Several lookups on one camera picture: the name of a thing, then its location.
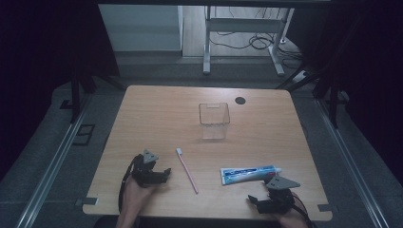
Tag person's right hand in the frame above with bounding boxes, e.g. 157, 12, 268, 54
275, 192, 311, 228

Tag white metal desk frame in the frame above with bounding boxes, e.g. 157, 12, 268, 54
202, 5, 296, 78

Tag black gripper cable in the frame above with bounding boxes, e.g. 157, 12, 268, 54
118, 154, 142, 214
290, 193, 317, 228

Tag blue white toothpaste tube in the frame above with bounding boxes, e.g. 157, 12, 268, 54
220, 164, 283, 186

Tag white power strip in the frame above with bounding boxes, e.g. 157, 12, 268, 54
291, 70, 309, 85

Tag metal floor rail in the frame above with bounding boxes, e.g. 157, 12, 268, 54
315, 98, 390, 228
14, 94, 93, 228

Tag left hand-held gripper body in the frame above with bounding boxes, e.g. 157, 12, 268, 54
127, 148, 161, 188

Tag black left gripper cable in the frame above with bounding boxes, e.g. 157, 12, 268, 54
118, 154, 142, 214

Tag pink toothbrush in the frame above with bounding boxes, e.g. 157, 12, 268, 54
176, 147, 200, 195

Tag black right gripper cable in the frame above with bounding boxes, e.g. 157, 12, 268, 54
290, 193, 317, 228

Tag black metal stand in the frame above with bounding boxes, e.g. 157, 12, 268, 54
275, 61, 350, 130
59, 61, 126, 125

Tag white cabinet panel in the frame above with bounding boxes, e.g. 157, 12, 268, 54
98, 4, 184, 52

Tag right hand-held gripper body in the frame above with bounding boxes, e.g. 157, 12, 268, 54
257, 175, 301, 215

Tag dark curtain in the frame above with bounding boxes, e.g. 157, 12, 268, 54
0, 0, 121, 183
288, 0, 403, 188

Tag black floor cables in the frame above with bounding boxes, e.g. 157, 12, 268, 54
210, 7, 304, 70

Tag clear plastic container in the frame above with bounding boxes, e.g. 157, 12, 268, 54
198, 102, 231, 142

